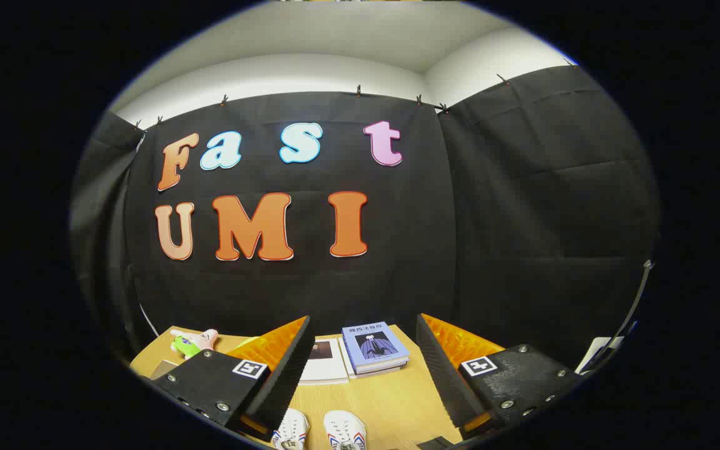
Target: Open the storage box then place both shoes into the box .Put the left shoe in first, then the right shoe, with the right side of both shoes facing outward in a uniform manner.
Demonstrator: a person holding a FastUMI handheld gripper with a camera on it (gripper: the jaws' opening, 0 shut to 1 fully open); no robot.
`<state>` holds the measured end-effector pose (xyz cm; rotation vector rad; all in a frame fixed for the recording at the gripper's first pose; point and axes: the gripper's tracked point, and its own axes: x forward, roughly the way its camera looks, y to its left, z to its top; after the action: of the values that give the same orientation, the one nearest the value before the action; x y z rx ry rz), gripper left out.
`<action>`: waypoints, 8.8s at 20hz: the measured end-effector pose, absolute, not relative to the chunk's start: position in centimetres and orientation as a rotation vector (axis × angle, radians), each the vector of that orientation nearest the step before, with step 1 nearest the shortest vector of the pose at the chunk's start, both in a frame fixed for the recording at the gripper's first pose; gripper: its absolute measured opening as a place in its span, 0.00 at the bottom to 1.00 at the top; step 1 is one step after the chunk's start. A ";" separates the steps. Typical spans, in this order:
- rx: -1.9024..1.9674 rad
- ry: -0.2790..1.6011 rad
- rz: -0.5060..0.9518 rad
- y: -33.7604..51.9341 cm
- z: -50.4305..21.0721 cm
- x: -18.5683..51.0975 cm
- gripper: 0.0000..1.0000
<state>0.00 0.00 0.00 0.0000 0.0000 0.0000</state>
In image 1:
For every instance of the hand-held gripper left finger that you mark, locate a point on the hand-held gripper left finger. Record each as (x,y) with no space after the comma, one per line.
(285,375)

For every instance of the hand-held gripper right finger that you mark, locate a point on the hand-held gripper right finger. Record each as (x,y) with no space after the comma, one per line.
(444,375)

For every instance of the white shoe striped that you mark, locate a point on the white shoe striped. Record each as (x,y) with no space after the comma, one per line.
(292,428)
(345,428)

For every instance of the beige fabric storage box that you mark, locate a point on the beige fabric storage box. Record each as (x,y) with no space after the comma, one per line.
(163,369)

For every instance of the white portrait cover book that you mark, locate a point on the white portrait cover book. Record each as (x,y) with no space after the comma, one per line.
(329,369)

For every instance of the pale book with blue edge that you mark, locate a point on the pale book with blue edge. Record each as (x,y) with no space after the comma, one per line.
(350,365)

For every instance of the blue cover book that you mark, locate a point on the blue cover book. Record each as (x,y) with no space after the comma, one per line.
(374,347)

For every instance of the pink starfish plush toy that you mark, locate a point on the pink starfish plush toy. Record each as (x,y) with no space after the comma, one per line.
(194,342)

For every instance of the black backdrop cloth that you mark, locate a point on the black backdrop cloth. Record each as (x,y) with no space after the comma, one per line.
(491,219)

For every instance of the row of black cloth clips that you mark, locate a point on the row of black cloth clips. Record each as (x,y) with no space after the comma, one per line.
(443,108)

